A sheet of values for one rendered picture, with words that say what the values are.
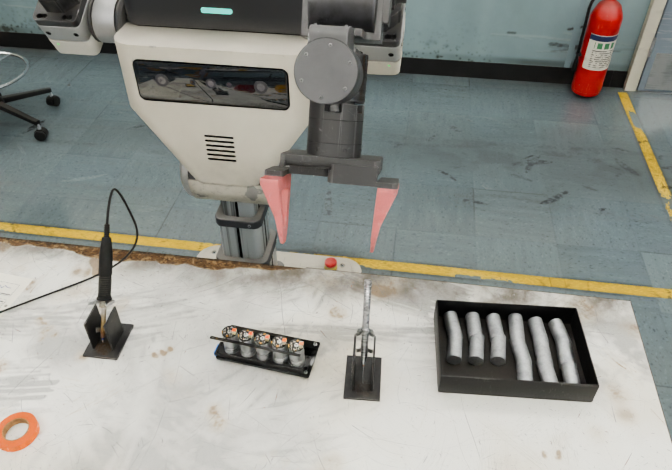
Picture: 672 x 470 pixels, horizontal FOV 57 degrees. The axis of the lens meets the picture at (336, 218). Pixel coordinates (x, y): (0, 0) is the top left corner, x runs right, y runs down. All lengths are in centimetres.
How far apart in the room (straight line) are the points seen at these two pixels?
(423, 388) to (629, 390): 33
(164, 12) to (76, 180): 172
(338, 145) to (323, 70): 10
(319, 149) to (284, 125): 58
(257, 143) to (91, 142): 195
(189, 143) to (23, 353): 49
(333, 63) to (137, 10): 77
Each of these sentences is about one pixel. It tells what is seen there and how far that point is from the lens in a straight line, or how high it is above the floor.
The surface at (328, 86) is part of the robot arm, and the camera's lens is 56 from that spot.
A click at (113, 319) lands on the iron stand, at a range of 111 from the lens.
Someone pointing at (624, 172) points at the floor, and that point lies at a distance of 300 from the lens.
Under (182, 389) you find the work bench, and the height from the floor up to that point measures 75.
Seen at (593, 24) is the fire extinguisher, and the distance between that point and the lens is 335.
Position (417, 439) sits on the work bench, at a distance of 98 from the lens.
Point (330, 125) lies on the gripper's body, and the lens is 63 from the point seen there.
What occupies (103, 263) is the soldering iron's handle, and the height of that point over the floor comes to 88.
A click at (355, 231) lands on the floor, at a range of 242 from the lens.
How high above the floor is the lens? 159
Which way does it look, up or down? 40 degrees down
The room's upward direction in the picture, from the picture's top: straight up
